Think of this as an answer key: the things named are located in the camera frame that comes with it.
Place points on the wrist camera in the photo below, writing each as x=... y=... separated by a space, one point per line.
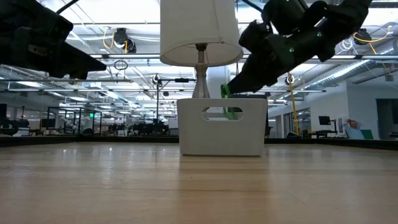
x=286 y=15
x=54 y=23

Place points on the black framed robot cell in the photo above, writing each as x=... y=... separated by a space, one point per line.
x=74 y=121

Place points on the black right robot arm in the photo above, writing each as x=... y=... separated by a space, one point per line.
x=339 y=21

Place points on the black aluminium table frame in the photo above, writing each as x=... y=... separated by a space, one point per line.
x=93 y=139

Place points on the person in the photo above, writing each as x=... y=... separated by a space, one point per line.
x=353 y=130

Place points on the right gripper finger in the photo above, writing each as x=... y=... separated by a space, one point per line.
x=258 y=77

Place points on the white plastic bin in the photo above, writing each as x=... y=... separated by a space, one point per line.
x=217 y=137

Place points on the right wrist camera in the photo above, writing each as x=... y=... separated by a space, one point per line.
x=286 y=15

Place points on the black computer monitor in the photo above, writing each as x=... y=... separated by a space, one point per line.
x=324 y=120

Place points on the green rubber band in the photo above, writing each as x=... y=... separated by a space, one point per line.
x=224 y=91

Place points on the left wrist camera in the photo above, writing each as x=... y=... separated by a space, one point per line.
x=54 y=23

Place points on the white shade silver table lamp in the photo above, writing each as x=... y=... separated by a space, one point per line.
x=199 y=25

